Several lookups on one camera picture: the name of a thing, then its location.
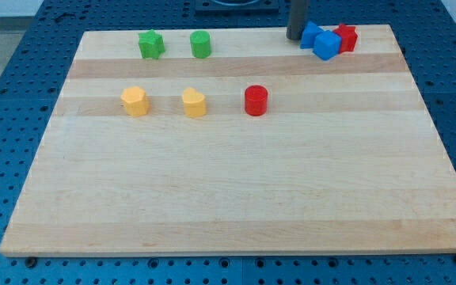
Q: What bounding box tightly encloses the wooden board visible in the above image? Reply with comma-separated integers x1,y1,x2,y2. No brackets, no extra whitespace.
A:
0,25,456,257

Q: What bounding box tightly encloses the yellow heart block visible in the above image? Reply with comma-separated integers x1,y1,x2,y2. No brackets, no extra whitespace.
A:
182,87,207,118

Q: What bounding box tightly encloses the red cylinder block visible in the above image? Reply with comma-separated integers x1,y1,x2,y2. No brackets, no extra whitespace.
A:
244,85,268,116

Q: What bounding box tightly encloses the yellow hexagon block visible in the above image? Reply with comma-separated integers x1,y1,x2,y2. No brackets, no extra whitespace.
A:
120,86,150,117

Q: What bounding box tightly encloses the green cylinder block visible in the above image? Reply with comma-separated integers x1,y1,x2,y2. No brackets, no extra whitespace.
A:
190,30,211,59

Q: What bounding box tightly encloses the green star block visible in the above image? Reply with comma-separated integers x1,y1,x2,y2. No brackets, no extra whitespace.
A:
138,29,165,59

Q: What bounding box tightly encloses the blue angular block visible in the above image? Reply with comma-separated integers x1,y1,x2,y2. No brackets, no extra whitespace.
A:
300,21,324,49

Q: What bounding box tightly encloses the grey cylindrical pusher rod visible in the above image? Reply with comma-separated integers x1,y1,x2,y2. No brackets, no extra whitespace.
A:
286,0,310,40

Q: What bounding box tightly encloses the blue cube block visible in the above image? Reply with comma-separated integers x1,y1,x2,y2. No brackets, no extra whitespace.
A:
313,31,341,60

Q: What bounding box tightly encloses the red star block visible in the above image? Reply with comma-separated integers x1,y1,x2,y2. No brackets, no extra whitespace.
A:
333,24,358,54

